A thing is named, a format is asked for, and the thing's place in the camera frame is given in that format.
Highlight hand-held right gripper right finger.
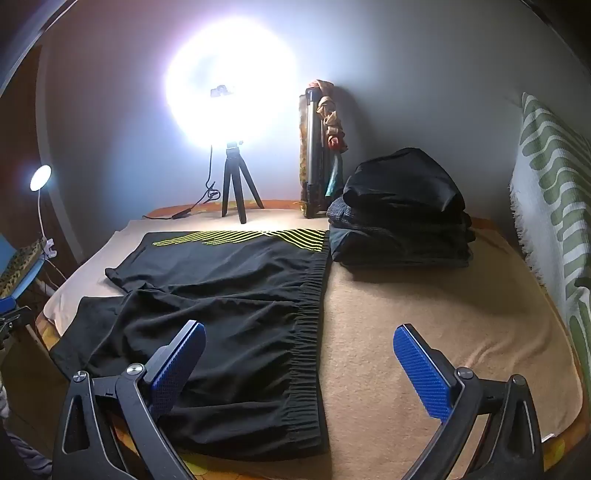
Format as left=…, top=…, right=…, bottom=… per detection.
left=393, top=324, right=543, bottom=480

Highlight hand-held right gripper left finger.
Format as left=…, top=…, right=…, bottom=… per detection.
left=52, top=320, right=207, bottom=480

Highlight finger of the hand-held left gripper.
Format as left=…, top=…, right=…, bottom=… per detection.
left=0, top=296, right=35, bottom=345

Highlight black pants with yellow stripes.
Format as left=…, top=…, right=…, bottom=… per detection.
left=48, top=227, right=332, bottom=462

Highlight leopard print cloth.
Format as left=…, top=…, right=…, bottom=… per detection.
left=0, top=242, right=44, bottom=296

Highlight beige blanket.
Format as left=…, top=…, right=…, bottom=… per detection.
left=44, top=208, right=585, bottom=480

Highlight blue chair with leopard cloth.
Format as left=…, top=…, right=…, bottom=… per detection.
left=0, top=233, right=47, bottom=301

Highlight light grey crumpled cloth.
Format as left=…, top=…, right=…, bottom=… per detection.
left=0, top=383, right=52, bottom=468

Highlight white clip-on desk lamp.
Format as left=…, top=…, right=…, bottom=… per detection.
left=28, top=165, right=58, bottom=259

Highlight black folded garment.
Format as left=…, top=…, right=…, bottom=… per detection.
left=342, top=148, right=466, bottom=217

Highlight teal fabric strip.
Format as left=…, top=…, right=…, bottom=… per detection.
left=325, top=154, right=343, bottom=197

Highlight green and white patterned towel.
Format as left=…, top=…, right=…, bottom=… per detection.
left=509, top=92, right=591, bottom=416

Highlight yellow patterned cloth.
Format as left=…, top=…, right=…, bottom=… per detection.
left=298, top=92, right=317, bottom=217

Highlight folded silver tripod stand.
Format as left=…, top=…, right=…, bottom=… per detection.
left=298, top=88, right=347, bottom=217

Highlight beige floral scrunched cloth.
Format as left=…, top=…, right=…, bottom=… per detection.
left=309, top=80, right=349, bottom=153

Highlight black ring light cable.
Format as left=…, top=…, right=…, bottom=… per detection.
left=168, top=145, right=221, bottom=220

